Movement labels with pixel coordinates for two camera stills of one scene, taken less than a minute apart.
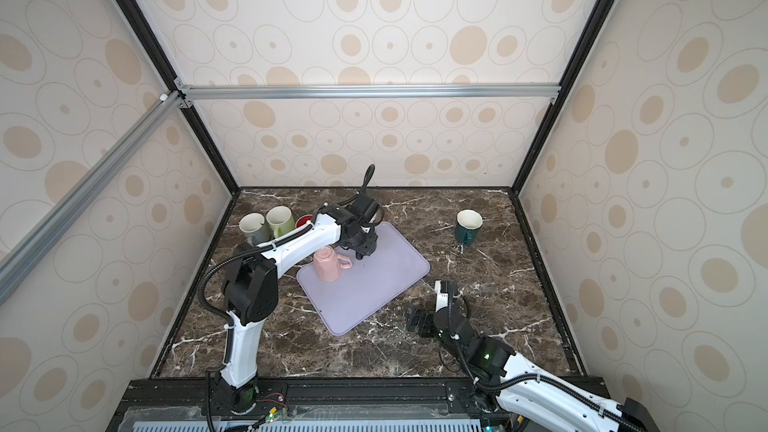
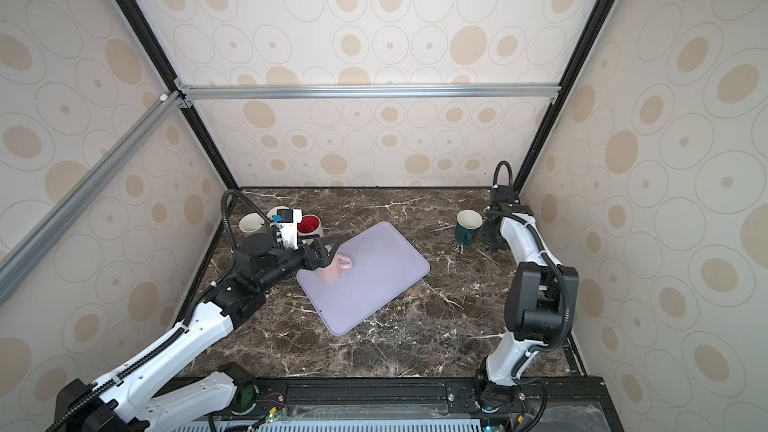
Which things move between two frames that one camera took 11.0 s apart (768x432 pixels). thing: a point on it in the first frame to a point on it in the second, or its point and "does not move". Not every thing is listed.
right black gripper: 428,319 to 489,236
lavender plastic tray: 368,286 does not move
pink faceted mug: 328,263 does not move
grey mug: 252,226 does not move
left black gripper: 369,249 to 321,258
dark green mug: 467,225 does not move
